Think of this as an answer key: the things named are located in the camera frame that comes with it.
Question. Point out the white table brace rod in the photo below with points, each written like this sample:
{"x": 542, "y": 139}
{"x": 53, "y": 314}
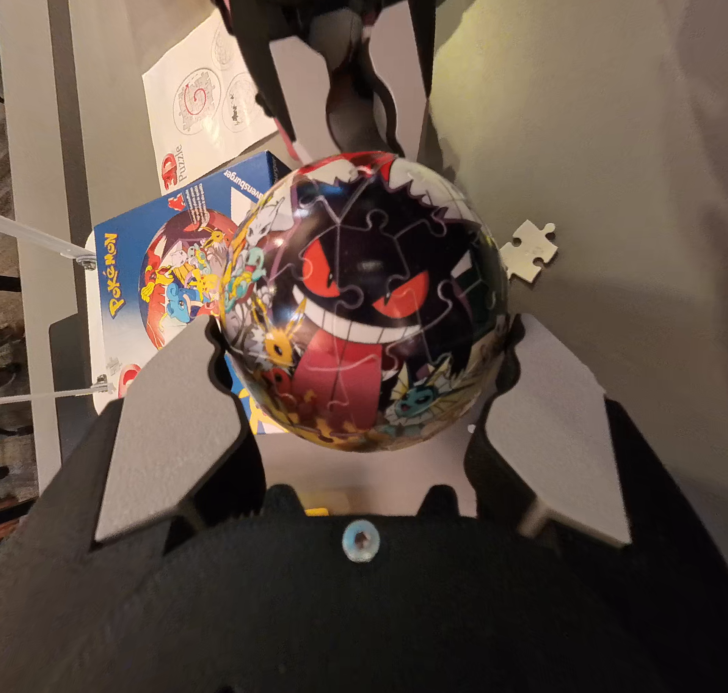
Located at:
{"x": 40, "y": 235}
{"x": 57, "y": 392}

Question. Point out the blue puzzle box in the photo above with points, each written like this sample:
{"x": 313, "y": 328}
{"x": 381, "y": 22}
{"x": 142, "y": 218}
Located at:
{"x": 131, "y": 283}

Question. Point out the colourful puzzle ball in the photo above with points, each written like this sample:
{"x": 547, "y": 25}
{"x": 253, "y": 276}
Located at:
{"x": 352, "y": 260}

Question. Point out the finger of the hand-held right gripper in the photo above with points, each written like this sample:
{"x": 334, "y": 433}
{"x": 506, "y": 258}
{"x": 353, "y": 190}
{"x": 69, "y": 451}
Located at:
{"x": 296, "y": 84}
{"x": 401, "y": 56}

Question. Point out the white instruction leaflet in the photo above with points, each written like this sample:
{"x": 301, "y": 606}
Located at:
{"x": 187, "y": 135}

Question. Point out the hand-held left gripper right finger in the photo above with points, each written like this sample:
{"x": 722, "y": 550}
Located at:
{"x": 557, "y": 448}

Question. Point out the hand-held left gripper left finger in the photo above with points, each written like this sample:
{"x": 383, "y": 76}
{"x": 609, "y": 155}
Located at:
{"x": 165, "y": 431}

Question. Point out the white puzzle piece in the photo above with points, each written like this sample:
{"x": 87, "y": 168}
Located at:
{"x": 526, "y": 252}

